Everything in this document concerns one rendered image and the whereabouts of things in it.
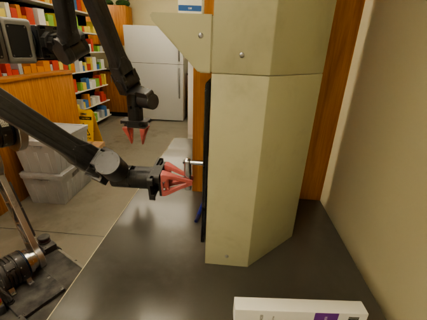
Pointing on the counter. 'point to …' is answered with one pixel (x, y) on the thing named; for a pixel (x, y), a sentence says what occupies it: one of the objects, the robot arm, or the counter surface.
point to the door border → (207, 157)
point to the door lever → (190, 168)
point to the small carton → (190, 6)
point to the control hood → (189, 36)
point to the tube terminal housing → (261, 120)
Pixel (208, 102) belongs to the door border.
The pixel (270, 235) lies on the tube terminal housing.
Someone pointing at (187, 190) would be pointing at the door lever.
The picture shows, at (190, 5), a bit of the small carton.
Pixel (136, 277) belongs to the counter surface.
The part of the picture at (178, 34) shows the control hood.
